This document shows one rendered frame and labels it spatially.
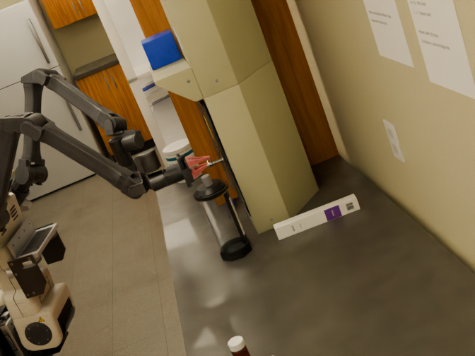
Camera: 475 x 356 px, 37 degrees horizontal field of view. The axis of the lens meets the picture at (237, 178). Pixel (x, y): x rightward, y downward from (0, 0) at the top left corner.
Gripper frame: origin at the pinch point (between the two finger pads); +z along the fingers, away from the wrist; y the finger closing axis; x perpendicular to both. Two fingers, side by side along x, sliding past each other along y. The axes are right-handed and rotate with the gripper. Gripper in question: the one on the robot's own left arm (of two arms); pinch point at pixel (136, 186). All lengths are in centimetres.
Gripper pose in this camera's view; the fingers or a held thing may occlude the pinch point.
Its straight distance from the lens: 260.5
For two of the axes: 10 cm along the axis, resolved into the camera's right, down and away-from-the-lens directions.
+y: 9.2, -3.8, 0.4
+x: -1.7, -3.0, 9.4
